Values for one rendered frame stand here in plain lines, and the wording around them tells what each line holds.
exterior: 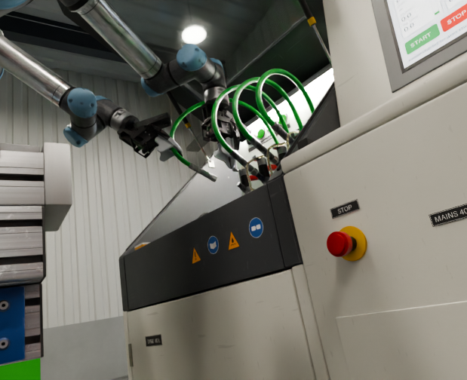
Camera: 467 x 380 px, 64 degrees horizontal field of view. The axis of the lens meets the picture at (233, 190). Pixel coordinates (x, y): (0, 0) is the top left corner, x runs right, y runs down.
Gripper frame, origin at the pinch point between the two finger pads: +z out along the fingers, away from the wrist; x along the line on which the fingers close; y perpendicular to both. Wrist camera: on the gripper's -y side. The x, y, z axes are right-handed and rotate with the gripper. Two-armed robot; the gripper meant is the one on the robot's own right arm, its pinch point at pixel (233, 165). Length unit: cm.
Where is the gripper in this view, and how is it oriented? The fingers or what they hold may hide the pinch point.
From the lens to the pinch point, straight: 112.7
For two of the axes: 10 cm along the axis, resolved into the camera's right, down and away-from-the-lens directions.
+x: 6.3, -3.4, -7.0
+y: -7.6, -0.8, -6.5
